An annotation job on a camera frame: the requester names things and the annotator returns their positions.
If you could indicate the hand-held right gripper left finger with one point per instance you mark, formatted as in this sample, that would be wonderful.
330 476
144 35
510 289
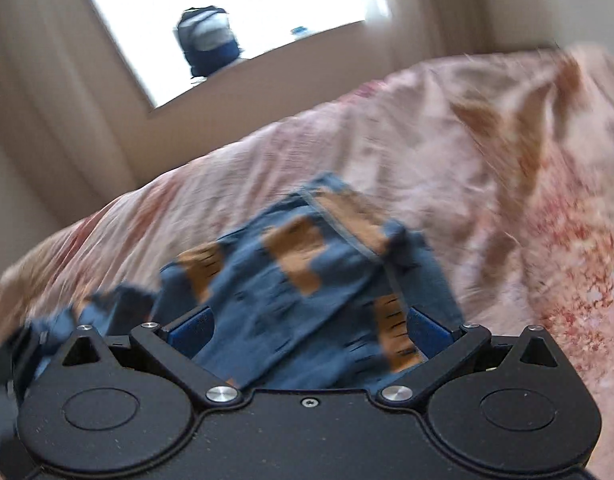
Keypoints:
189 334

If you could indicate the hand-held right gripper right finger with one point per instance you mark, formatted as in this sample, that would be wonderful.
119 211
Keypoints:
429 332

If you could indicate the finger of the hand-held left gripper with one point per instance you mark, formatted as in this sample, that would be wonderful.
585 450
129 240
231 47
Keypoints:
4 360

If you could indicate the blue pants with orange print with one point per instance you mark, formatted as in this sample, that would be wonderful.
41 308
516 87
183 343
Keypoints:
287 310

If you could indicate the pink floral blanket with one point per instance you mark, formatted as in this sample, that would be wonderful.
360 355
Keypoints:
437 160

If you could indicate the beige curtain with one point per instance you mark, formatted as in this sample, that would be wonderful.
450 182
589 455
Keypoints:
427 5
47 100

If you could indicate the blue and grey backpack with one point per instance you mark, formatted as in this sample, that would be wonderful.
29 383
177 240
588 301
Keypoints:
209 40

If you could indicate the small blue box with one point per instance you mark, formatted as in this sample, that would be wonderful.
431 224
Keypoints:
300 31

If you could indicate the window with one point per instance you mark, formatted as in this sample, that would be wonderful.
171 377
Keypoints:
267 5

